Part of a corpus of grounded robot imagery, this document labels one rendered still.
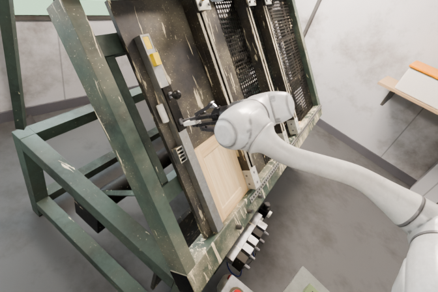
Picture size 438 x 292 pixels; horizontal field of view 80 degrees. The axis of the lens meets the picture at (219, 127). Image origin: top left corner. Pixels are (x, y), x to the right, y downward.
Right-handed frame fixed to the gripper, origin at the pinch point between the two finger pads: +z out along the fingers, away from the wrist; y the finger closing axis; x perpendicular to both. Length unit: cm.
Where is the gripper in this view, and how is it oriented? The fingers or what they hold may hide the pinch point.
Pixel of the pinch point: (191, 122)
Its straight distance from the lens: 103.5
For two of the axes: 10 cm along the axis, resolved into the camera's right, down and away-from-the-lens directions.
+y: 3.2, 9.1, 2.4
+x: 5.3, -3.9, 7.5
